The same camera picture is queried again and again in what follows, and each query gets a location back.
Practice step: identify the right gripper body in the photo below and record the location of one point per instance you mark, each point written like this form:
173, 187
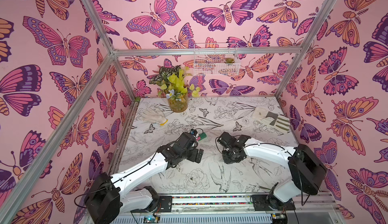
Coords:
229, 157

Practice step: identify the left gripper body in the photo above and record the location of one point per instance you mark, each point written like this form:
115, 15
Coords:
191, 155

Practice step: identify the green lego brick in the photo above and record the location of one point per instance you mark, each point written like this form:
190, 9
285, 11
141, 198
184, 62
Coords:
202, 135

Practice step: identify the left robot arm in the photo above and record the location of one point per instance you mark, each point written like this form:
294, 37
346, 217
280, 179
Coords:
111, 195

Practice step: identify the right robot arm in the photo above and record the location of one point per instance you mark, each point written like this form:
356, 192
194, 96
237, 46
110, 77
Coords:
306, 171

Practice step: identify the white work glove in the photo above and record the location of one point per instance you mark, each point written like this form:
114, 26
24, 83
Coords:
154, 116

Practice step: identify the grey striped work glove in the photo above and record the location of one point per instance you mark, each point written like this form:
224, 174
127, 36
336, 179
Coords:
272, 120

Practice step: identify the potted green plant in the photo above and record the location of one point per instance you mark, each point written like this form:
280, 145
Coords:
171, 82

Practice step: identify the small succulent in basket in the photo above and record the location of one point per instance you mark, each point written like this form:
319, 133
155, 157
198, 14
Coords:
229, 60

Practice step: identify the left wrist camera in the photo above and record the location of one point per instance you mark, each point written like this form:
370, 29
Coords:
193, 132

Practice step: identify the aluminium front rail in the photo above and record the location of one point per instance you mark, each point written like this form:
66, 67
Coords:
240, 202

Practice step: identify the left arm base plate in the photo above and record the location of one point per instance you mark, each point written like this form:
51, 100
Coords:
160, 204

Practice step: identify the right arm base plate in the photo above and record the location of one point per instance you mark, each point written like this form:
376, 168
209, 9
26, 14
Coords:
264, 202

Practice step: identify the white wire basket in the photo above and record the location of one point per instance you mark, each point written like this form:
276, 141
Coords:
209, 61

